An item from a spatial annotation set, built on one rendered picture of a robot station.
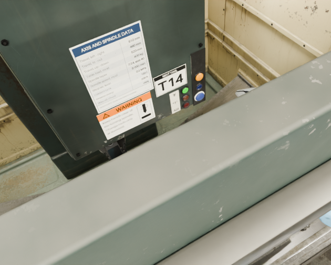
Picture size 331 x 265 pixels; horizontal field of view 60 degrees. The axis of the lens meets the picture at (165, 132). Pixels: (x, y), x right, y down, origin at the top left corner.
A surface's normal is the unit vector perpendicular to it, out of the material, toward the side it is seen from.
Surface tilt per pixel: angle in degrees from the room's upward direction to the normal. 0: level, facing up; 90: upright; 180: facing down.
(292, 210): 0
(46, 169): 0
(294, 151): 90
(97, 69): 90
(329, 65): 0
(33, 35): 90
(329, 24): 90
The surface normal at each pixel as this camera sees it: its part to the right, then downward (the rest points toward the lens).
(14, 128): 0.47, 0.67
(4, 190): -0.11, -0.60
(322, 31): -0.88, 0.44
